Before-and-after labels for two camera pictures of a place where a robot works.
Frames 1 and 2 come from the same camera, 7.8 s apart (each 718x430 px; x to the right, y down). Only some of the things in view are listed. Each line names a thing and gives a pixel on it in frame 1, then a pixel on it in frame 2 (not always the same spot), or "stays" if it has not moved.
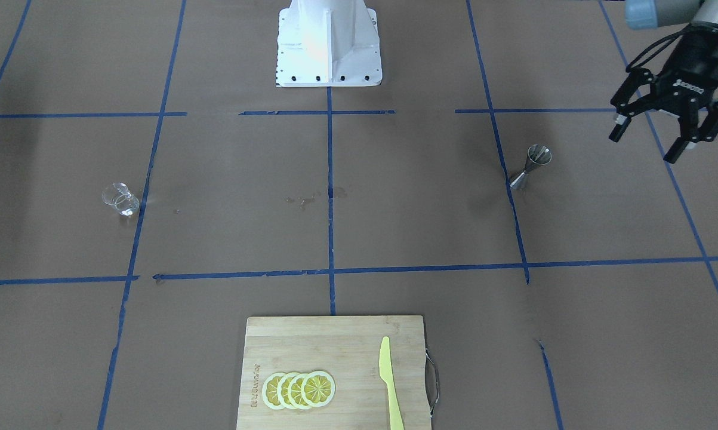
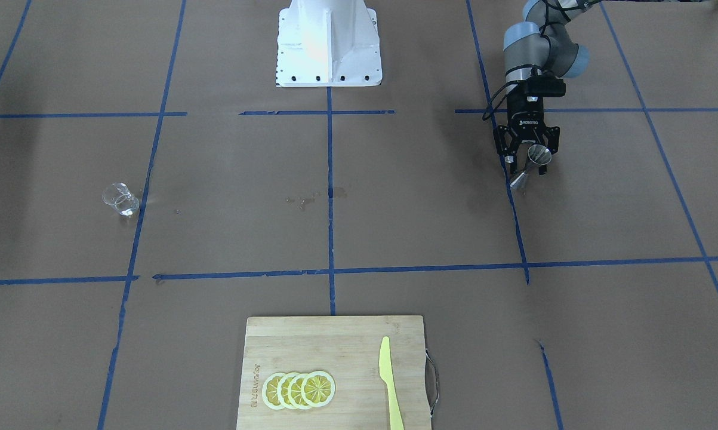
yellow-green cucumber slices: x=295 y=392 stays
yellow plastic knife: x=387 y=374 stays
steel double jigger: x=537 y=154 stays
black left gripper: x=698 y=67 → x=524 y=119
